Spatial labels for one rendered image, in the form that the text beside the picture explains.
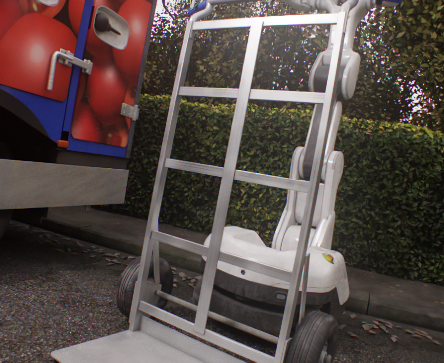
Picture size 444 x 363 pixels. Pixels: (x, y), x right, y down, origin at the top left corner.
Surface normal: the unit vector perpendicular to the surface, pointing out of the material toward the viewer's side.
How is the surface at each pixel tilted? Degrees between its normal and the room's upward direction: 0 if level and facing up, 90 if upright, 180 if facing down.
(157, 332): 88
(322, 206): 98
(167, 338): 88
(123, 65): 90
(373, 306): 77
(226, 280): 90
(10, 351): 0
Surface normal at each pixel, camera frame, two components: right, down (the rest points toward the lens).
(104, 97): 0.94, 0.16
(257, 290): -0.29, -0.04
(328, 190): -0.52, 0.08
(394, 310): -0.26, -0.26
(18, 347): 0.16, -0.99
